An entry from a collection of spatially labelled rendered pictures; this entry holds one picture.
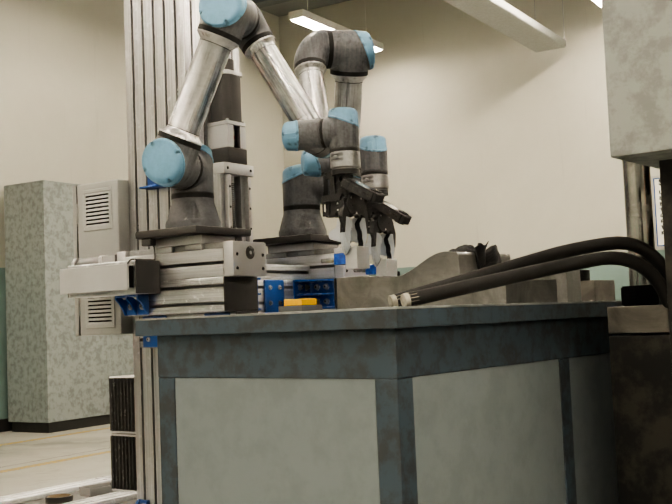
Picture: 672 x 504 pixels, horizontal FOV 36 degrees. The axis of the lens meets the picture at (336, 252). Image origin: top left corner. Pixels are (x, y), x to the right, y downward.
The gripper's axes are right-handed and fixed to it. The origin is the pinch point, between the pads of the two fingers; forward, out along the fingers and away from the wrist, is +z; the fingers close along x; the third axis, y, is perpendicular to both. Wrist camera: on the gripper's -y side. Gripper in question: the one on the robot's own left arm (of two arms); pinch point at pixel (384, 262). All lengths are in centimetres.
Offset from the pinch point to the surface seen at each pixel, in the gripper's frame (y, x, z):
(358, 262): -14.5, 31.1, 2.2
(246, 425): -21, 79, 37
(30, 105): 554, -275, -184
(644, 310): -77, 11, 17
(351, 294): -2.6, 19.0, 9.2
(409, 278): -21.0, 19.0, 6.3
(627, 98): -89, 43, -23
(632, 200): -75, 8, -8
